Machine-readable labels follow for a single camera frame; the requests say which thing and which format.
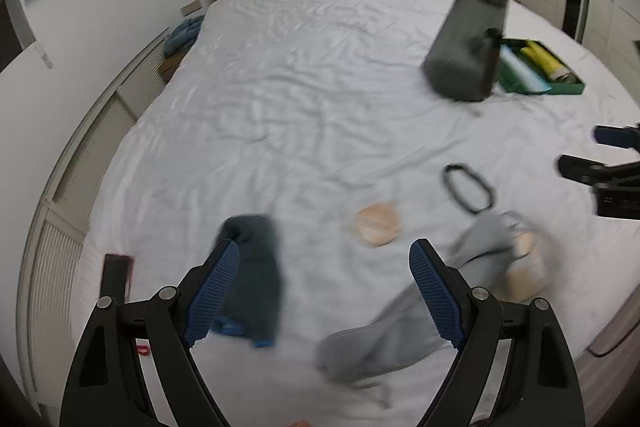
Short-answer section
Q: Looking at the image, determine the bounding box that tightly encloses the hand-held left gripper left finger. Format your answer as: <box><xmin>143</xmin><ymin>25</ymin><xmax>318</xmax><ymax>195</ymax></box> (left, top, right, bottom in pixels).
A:
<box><xmin>59</xmin><ymin>238</ymin><xmax>241</xmax><ymax>427</ymax></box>

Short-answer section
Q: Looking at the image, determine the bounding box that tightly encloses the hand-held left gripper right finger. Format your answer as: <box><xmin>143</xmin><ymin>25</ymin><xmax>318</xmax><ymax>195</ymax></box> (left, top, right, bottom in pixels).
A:
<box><xmin>409</xmin><ymin>238</ymin><xmax>586</xmax><ymax>427</ymax></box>

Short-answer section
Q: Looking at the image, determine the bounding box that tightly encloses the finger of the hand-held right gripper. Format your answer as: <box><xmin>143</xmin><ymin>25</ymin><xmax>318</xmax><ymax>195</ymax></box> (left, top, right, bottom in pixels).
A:
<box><xmin>557</xmin><ymin>154</ymin><xmax>640</xmax><ymax>188</ymax></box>
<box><xmin>594</xmin><ymin>123</ymin><xmax>640</xmax><ymax>152</ymax></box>

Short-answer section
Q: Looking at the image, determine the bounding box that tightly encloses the dark grey sock blue trim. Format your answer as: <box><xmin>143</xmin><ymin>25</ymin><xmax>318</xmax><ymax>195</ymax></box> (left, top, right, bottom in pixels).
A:
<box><xmin>207</xmin><ymin>214</ymin><xmax>285</xmax><ymax>349</ymax></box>

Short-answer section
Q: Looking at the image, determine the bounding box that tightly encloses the light grey cloth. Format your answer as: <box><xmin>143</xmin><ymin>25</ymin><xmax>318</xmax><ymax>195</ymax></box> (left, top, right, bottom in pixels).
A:
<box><xmin>316</xmin><ymin>212</ymin><xmax>521</xmax><ymax>395</ymax></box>

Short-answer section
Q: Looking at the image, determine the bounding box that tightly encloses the green tray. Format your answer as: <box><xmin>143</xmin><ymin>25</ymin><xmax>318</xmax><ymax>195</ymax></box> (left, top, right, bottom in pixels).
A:
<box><xmin>492</xmin><ymin>38</ymin><xmax>586</xmax><ymax>96</ymax></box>

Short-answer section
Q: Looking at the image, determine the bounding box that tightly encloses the beige round pad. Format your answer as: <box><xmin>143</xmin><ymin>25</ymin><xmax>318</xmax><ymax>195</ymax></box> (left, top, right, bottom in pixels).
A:
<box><xmin>354</xmin><ymin>202</ymin><xmax>403</xmax><ymax>249</ymax></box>

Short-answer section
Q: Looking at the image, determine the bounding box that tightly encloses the black hair tie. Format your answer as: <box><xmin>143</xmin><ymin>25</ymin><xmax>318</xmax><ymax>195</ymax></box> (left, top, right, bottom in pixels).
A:
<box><xmin>442</xmin><ymin>163</ymin><xmax>497</xmax><ymax>215</ymax></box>

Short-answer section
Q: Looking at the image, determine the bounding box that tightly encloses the yellow cloth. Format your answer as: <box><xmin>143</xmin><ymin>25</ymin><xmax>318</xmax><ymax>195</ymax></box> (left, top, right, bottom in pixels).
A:
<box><xmin>520</xmin><ymin>41</ymin><xmax>576</xmax><ymax>82</ymax></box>

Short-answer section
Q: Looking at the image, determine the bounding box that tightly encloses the clear packet with beige pad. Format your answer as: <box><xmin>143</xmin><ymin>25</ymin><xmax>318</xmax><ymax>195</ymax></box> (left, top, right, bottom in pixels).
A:
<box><xmin>505</xmin><ymin>219</ymin><xmax>548</xmax><ymax>303</ymax></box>

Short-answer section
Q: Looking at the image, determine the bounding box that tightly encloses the dark red phone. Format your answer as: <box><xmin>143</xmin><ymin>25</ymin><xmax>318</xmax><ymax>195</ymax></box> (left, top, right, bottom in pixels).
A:
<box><xmin>99</xmin><ymin>253</ymin><xmax>136</xmax><ymax>303</ymax></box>

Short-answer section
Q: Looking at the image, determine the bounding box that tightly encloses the clear wrapped white roll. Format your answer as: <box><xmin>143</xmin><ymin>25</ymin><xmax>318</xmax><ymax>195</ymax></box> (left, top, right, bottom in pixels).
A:
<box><xmin>500</xmin><ymin>47</ymin><xmax>551</xmax><ymax>94</ymax></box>

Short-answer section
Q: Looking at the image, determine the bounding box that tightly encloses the white louvered panel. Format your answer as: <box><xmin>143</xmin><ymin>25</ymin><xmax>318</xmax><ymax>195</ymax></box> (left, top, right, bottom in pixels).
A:
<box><xmin>15</xmin><ymin>32</ymin><xmax>171</xmax><ymax>408</ymax></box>

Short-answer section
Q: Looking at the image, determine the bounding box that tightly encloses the dark grey bag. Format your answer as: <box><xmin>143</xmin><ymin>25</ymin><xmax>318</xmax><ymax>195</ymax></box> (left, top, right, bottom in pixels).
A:
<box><xmin>421</xmin><ymin>0</ymin><xmax>516</xmax><ymax>104</ymax></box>

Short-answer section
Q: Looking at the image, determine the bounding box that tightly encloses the white bed sheet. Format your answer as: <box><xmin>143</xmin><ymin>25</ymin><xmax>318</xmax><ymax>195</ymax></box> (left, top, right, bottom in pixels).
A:
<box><xmin>85</xmin><ymin>0</ymin><xmax>633</xmax><ymax>425</ymax></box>

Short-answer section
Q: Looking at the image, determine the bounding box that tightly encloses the wooden nightstand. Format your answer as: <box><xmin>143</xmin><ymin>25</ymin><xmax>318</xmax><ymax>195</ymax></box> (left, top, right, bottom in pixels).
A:
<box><xmin>159</xmin><ymin>52</ymin><xmax>188</xmax><ymax>82</ymax></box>

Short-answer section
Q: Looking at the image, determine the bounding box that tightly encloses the blue cloth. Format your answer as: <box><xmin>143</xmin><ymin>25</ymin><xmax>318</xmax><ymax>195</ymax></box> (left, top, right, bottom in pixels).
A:
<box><xmin>164</xmin><ymin>16</ymin><xmax>205</xmax><ymax>56</ymax></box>

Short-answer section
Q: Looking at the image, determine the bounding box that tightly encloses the black cable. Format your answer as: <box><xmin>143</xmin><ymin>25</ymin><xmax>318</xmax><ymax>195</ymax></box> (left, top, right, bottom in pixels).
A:
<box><xmin>585</xmin><ymin>334</ymin><xmax>626</xmax><ymax>358</ymax></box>

